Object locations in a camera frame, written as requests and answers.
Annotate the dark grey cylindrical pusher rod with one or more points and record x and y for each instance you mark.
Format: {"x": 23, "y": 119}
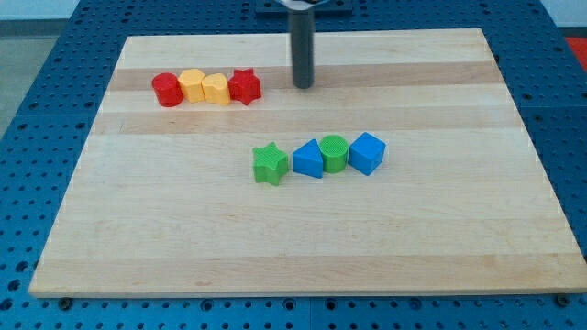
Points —
{"x": 302, "y": 29}

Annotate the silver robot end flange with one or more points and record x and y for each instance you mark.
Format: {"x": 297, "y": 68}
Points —
{"x": 301, "y": 5}

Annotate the red star block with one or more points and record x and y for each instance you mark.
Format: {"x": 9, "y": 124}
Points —
{"x": 244, "y": 86}

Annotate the blue triangle block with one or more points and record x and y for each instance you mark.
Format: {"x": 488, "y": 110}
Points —
{"x": 307, "y": 160}

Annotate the green star block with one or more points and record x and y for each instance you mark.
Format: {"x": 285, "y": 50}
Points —
{"x": 270, "y": 164}

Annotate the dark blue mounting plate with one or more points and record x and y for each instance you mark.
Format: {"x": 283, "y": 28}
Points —
{"x": 271, "y": 8}

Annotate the yellow heart block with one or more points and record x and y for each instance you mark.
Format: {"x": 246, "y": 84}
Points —
{"x": 215, "y": 88}

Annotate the yellow pentagon block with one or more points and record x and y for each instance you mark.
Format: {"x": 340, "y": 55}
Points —
{"x": 191, "y": 85}

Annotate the green cylinder block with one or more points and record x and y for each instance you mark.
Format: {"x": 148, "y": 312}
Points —
{"x": 335, "y": 152}

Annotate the blue cube block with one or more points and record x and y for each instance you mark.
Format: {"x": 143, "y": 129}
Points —
{"x": 366, "y": 153}

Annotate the red cylinder block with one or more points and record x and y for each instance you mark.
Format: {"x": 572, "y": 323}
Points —
{"x": 167, "y": 89}

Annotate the wooden board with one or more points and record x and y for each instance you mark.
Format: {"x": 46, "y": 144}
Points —
{"x": 163, "y": 202}

